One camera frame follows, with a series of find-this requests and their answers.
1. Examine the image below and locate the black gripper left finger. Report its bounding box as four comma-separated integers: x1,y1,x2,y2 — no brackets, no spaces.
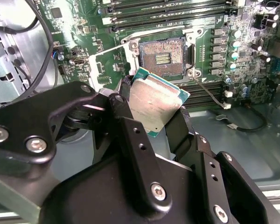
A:
0,76,174,217

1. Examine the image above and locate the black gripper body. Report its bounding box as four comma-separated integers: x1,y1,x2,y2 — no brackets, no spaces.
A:
38,153,210,224

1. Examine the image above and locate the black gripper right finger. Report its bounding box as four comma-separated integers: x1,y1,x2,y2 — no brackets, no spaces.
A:
165,106,280,224

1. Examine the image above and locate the metal socket cover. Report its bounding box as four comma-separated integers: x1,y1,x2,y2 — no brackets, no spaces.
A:
87,41,140,94

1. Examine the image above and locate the metal locking lever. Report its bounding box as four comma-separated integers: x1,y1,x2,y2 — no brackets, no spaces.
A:
190,66,226,108

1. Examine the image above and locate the silver CPU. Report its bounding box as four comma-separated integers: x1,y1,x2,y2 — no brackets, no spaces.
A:
128,66,191,139

